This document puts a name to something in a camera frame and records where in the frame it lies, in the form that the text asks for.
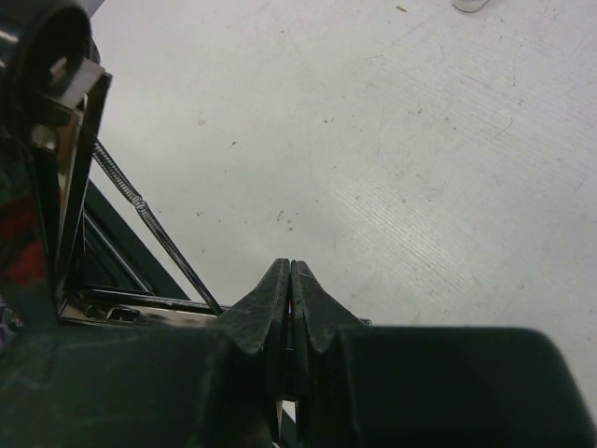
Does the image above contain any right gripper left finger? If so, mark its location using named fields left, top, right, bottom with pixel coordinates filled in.
left=1, top=259, right=290, bottom=447

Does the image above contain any black stapler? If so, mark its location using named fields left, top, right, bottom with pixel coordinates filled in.
left=0, top=0, right=374, bottom=337

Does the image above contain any light blue stapler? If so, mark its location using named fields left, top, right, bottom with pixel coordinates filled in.
left=451, top=0, right=489, bottom=13

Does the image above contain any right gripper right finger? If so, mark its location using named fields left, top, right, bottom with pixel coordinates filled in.
left=290, top=261, right=592, bottom=447

